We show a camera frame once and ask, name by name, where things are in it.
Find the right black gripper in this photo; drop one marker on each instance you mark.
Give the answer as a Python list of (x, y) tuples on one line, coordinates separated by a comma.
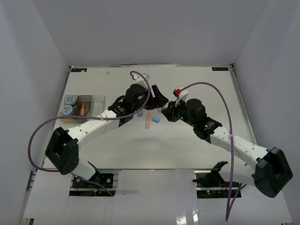
[(170, 111)]

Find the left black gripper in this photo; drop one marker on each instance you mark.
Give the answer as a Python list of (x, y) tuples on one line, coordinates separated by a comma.
[(159, 101)]

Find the orange correction tape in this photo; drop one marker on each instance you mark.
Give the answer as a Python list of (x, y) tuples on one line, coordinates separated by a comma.
[(82, 111)]

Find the blue cleaning gel jar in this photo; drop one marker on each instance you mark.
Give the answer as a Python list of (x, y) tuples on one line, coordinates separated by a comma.
[(67, 110), (70, 100)]

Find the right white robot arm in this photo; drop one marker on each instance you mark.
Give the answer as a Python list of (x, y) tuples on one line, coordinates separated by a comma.
[(265, 169)]

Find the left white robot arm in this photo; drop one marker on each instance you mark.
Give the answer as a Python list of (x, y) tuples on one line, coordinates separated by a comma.
[(65, 145)]

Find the blue highlighter cap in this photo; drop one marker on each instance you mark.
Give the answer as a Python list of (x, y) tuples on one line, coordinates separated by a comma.
[(155, 119)]

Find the orange pink highlighter pen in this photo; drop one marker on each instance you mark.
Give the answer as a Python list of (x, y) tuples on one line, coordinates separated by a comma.
[(147, 120)]

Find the clear compartment organizer tray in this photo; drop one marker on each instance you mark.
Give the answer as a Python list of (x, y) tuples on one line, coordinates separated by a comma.
[(95, 105)]

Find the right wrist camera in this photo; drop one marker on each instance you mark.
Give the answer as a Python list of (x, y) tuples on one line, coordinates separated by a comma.
[(180, 95)]

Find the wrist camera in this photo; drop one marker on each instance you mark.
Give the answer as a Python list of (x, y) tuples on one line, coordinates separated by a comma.
[(139, 80), (180, 95)]

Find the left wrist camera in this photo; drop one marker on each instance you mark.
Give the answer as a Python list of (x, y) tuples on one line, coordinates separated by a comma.
[(139, 80)]

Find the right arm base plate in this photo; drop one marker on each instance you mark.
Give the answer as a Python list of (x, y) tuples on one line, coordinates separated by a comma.
[(209, 186)]

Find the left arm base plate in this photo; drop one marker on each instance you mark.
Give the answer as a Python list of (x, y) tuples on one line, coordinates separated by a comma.
[(104, 179)]

